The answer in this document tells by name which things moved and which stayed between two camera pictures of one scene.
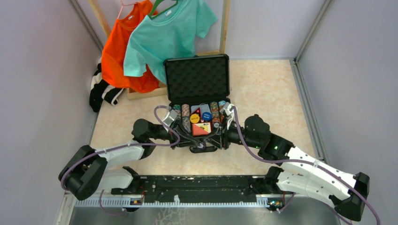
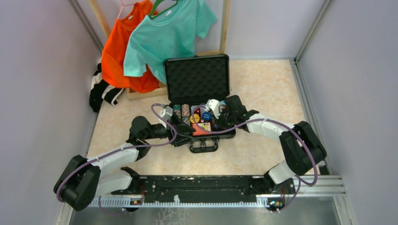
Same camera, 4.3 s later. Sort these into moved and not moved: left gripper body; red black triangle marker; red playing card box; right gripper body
Moved: right gripper body
Not moved: red playing card box; red black triangle marker; left gripper body
